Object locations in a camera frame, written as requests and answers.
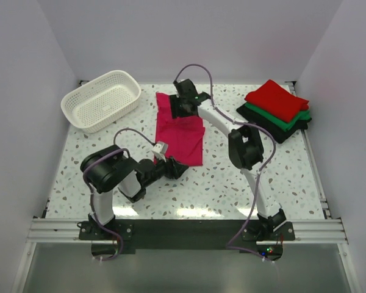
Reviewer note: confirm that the folded green t-shirt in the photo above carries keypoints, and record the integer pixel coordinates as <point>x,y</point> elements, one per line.
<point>292,120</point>

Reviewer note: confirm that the white perforated plastic basket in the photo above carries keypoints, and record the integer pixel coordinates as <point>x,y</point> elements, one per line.
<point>100,102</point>

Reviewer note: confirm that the aluminium frame rail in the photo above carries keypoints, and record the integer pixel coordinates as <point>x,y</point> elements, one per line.
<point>327,231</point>

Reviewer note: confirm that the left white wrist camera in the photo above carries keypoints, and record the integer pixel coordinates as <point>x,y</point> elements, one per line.
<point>159,150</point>

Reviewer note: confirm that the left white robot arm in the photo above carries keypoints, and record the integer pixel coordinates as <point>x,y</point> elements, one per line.
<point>114,168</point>

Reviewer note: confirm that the magenta pink t-shirt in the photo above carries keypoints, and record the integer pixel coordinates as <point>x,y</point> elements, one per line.
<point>184,136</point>

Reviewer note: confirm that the folded black t-shirt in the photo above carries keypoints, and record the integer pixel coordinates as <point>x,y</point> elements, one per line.
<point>277,128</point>

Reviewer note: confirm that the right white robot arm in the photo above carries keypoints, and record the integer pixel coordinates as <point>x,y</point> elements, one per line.
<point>245,148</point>

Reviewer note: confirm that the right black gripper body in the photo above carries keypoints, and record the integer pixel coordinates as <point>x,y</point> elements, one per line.
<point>183,101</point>

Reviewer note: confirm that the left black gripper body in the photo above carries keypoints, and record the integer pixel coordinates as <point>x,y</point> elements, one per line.
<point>160,170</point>

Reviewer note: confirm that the folded red t-shirt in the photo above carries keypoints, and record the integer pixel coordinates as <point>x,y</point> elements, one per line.
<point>277,101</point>

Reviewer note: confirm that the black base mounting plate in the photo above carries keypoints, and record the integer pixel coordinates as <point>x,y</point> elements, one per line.
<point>158,235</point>

